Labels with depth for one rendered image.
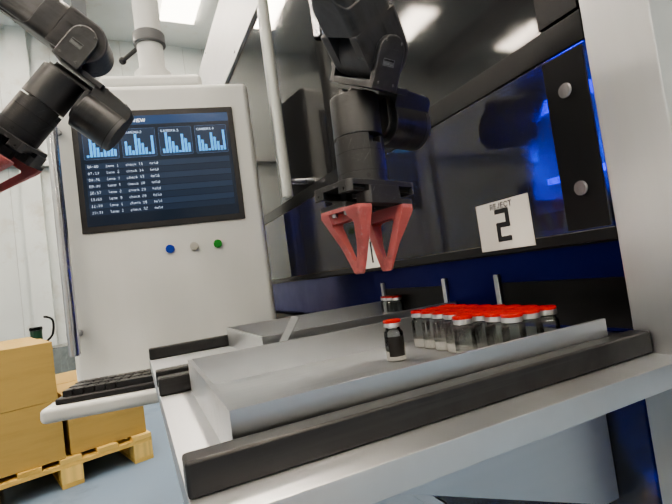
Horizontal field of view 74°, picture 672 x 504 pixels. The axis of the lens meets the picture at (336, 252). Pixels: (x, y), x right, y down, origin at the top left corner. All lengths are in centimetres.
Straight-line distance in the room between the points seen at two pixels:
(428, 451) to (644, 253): 28
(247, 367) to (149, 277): 72
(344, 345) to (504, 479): 25
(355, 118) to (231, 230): 77
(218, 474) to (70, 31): 60
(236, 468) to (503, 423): 17
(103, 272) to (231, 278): 31
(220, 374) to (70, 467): 267
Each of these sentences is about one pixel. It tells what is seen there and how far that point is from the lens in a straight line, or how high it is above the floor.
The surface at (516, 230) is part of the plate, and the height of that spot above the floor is 101.
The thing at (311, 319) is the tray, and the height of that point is 90.
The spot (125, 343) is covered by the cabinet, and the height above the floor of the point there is 89.
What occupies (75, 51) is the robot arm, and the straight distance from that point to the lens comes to 73.
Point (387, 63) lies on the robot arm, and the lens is 52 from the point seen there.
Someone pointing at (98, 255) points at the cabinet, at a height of 111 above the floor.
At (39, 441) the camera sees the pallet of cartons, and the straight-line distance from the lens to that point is 315.
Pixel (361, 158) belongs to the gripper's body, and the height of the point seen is 111.
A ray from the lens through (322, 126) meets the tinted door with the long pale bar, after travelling 105.
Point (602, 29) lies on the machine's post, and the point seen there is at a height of 118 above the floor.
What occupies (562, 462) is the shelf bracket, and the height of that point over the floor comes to 79.
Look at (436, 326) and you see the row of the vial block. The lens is 55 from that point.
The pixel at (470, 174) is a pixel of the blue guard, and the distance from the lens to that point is 62.
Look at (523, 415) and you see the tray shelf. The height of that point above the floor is 88.
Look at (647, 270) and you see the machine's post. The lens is 49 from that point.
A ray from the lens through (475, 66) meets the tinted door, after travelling 65.
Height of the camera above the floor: 99
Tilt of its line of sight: 3 degrees up
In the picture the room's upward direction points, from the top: 8 degrees counter-clockwise
